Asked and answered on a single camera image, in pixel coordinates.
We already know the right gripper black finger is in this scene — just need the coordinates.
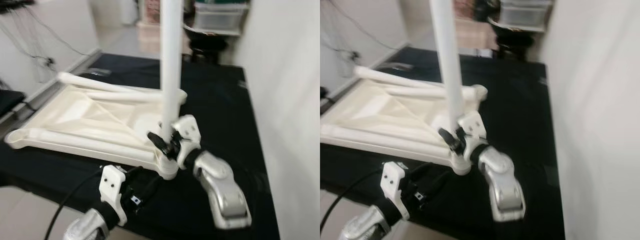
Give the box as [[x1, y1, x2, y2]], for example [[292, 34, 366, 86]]
[[438, 127, 458, 150], [147, 131, 168, 151]]

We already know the black plastic table cover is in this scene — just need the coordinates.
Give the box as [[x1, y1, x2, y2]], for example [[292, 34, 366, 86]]
[[0, 52, 281, 240], [320, 46, 566, 240]]

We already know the white plastic table top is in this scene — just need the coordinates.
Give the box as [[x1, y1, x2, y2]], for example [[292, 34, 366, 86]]
[[320, 75, 488, 176], [4, 82, 188, 180]]

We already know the black round stool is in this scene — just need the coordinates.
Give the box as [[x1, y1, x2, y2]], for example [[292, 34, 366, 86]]
[[495, 37, 533, 61], [190, 40, 228, 63]]

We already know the orange lid storage box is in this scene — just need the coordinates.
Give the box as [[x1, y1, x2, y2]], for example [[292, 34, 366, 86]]
[[142, 0, 163, 23]]

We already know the clear plastic container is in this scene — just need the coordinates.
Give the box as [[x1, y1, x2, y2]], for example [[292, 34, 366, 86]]
[[500, 0, 553, 28], [192, 2, 249, 31]]

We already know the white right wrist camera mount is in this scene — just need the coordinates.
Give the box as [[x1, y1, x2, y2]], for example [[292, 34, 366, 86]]
[[457, 110, 488, 162], [170, 114, 202, 157]]

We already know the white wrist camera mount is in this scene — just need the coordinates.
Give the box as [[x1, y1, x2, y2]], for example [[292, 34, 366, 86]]
[[457, 110, 488, 162], [380, 161, 412, 221], [98, 165, 127, 226], [170, 114, 202, 157]]

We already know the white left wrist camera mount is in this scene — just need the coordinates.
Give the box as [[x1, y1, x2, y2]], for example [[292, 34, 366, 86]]
[[380, 161, 412, 221], [98, 165, 127, 226]]

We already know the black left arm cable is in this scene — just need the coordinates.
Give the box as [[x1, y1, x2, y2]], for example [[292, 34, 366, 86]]
[[44, 167, 103, 240], [320, 167, 383, 236]]

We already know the black wall cable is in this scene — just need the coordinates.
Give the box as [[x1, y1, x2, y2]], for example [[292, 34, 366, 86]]
[[0, 12, 56, 71], [25, 7, 88, 57], [340, 0, 401, 51], [320, 15, 363, 66]]

